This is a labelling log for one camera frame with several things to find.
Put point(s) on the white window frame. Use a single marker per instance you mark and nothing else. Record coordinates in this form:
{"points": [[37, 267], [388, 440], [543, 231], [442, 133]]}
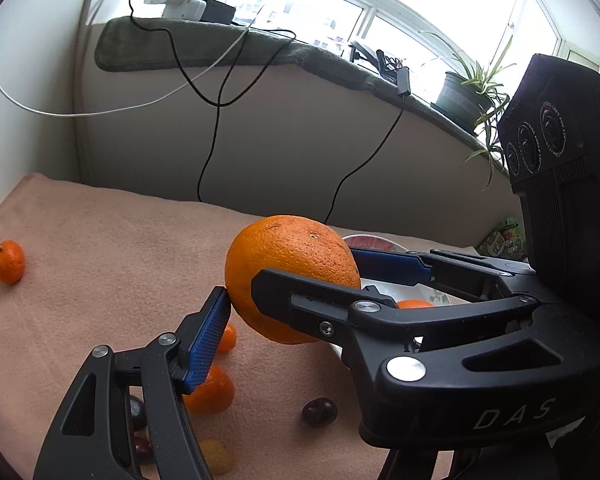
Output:
{"points": [[375, 4]]}

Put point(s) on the dark purple plum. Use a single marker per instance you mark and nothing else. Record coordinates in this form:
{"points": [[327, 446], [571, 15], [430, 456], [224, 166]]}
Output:
{"points": [[319, 411]]}

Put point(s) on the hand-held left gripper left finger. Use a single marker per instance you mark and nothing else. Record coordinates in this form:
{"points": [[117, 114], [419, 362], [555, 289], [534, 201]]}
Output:
{"points": [[210, 340]]}

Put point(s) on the grey plant pot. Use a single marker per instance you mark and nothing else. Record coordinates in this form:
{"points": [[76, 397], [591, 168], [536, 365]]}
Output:
{"points": [[455, 97]]}

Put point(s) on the large speckled orange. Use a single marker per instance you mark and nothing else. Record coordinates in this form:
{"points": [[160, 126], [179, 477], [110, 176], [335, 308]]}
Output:
{"points": [[290, 255]]}

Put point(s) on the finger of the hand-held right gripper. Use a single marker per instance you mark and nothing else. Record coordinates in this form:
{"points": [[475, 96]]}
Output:
{"points": [[390, 262], [320, 305]]}

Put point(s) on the white flat device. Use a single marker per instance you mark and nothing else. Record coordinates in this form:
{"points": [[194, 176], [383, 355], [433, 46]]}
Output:
{"points": [[362, 49]]}

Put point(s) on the mandarin with brown stem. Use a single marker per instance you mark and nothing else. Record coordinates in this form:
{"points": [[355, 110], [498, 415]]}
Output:
{"points": [[415, 304]]}

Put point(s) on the spider plant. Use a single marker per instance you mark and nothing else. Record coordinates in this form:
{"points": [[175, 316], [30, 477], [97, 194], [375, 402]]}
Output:
{"points": [[485, 85]]}

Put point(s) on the dark red round fruit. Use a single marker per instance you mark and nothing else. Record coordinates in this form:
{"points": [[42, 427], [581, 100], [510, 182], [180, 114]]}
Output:
{"points": [[138, 412], [142, 447]]}

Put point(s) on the tan longan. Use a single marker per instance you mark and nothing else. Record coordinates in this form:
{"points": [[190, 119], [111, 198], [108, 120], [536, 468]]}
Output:
{"points": [[219, 455]]}

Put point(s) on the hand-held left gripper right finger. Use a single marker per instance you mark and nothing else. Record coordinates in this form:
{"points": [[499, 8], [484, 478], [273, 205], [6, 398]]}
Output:
{"points": [[410, 467]]}

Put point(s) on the black dongle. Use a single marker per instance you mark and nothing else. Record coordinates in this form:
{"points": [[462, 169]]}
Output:
{"points": [[403, 81]]}

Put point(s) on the small mandarin with stem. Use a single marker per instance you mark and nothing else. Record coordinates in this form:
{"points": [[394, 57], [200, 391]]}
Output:
{"points": [[9, 262]]}

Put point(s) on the black power adapter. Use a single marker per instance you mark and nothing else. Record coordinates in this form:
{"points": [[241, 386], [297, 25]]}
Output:
{"points": [[217, 11]]}

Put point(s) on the medium mandarin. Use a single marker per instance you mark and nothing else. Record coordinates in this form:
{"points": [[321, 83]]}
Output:
{"points": [[217, 392]]}

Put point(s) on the green snack packet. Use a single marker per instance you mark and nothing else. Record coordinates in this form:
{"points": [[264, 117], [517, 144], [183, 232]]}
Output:
{"points": [[505, 240]]}

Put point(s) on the floral white bowl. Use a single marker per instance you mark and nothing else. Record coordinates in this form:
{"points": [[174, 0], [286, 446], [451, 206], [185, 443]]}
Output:
{"points": [[405, 292]]}

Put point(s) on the pink blanket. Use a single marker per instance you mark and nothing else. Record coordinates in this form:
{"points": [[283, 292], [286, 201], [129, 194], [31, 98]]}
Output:
{"points": [[105, 240]]}

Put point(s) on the tiny orange kumquat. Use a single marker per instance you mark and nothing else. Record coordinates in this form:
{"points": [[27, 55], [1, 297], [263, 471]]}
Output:
{"points": [[228, 338]]}

